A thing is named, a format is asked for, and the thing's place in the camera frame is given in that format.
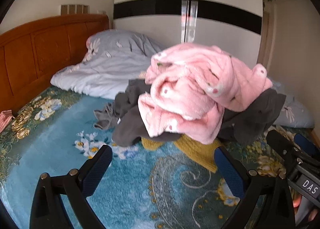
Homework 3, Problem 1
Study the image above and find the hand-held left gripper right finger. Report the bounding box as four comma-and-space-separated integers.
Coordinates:
214, 146, 295, 229

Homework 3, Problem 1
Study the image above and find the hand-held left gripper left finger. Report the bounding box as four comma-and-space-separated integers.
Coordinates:
29, 145, 113, 229

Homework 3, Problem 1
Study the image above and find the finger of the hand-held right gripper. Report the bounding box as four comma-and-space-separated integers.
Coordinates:
294, 133, 320, 159
266, 130, 304, 169

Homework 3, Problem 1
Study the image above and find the pink fleece garment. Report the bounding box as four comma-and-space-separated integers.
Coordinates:
137, 43, 273, 145

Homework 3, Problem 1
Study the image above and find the person's right hand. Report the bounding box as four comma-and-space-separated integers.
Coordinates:
292, 193, 318, 222

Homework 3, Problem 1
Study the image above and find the dark grey garment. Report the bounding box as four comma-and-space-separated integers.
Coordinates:
112, 69, 287, 147

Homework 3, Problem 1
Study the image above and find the yellow garment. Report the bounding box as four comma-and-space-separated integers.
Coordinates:
141, 134, 223, 173

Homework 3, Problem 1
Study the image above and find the blue floral blanket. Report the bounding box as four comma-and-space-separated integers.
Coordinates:
0, 85, 320, 229

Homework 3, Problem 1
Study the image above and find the light grey garment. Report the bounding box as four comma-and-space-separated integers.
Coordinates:
93, 92, 140, 129

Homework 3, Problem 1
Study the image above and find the light blue floral quilt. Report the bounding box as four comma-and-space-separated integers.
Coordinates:
51, 30, 315, 129

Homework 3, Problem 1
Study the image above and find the pink checked cloth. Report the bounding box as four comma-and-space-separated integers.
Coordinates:
0, 110, 15, 133

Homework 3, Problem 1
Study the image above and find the wooden bed headboard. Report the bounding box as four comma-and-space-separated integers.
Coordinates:
0, 14, 110, 117

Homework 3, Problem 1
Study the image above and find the wooden door frame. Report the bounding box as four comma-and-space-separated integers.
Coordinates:
257, 9, 274, 70

